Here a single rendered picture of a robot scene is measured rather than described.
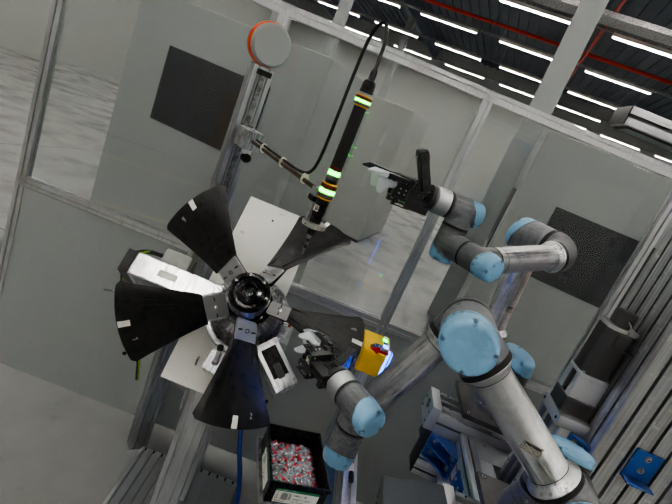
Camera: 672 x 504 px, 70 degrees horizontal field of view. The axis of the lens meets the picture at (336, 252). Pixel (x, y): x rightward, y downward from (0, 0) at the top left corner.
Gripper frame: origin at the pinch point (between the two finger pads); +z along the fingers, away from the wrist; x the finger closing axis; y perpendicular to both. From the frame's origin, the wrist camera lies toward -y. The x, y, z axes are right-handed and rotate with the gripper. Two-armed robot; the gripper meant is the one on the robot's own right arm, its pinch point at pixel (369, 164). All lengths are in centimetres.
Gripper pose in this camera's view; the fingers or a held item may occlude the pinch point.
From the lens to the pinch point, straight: 129.2
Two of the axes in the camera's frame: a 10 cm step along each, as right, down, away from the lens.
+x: -0.9, -3.2, 9.4
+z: -9.2, -3.2, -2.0
